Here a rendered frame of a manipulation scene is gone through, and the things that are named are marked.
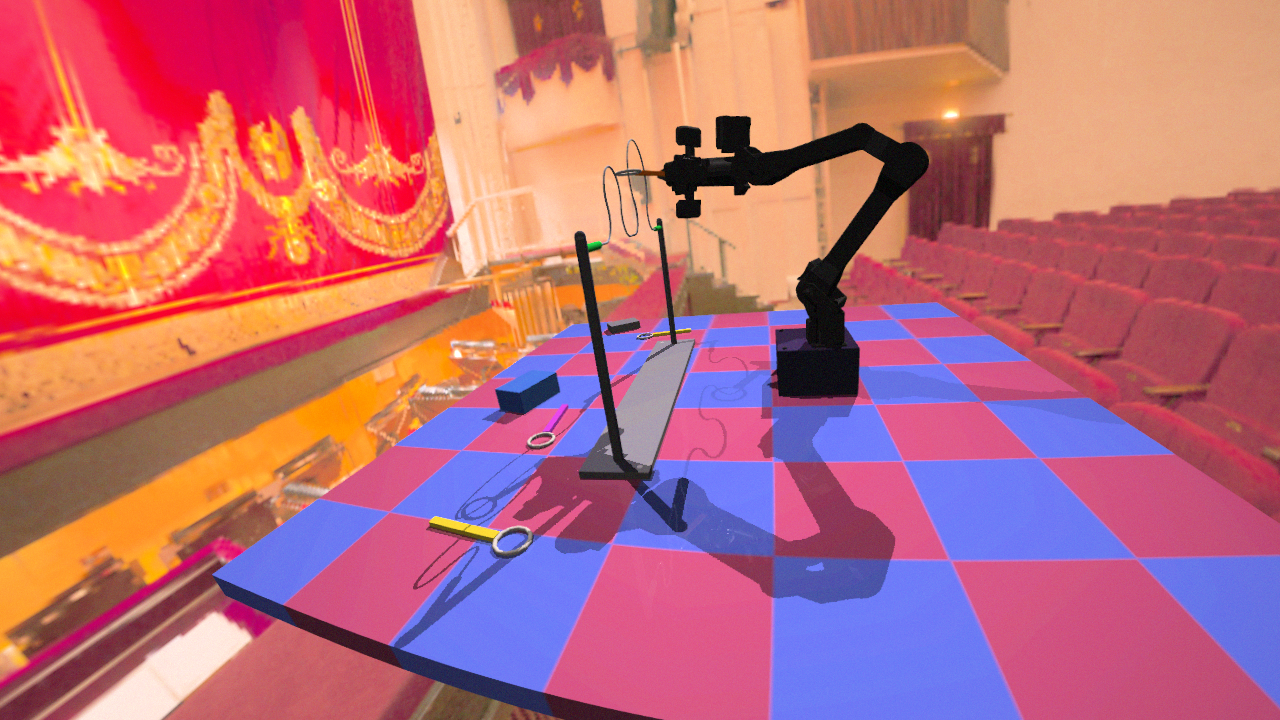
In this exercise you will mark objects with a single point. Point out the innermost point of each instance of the white loop with magenta handle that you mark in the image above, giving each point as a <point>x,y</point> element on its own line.
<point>549,428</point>

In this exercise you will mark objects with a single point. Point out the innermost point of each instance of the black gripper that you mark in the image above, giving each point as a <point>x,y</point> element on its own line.
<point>690,136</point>

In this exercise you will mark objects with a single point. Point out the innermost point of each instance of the blue block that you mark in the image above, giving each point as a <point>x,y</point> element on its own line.
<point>524,393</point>

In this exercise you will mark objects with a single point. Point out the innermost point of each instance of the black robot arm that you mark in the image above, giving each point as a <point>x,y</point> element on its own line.
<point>904,164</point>

